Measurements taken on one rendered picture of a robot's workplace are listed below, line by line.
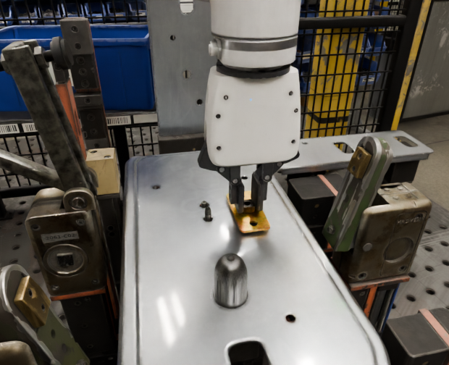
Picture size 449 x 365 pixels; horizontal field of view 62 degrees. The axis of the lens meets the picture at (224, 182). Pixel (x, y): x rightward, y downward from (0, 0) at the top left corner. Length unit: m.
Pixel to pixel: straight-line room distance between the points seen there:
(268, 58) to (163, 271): 0.23
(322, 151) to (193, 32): 0.29
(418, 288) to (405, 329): 0.49
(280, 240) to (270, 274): 0.06
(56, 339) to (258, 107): 0.27
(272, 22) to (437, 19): 2.95
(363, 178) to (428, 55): 2.92
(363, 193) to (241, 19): 0.22
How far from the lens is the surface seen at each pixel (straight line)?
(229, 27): 0.35
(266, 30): 0.35
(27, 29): 0.94
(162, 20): 0.64
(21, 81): 0.38
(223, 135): 0.38
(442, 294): 0.90
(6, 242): 1.04
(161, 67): 0.66
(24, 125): 0.77
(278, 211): 0.48
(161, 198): 0.51
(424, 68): 3.33
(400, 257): 0.52
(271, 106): 0.38
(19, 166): 0.43
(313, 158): 0.62
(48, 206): 0.44
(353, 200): 0.43
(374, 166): 0.41
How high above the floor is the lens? 1.28
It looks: 31 degrees down
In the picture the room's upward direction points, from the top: straight up
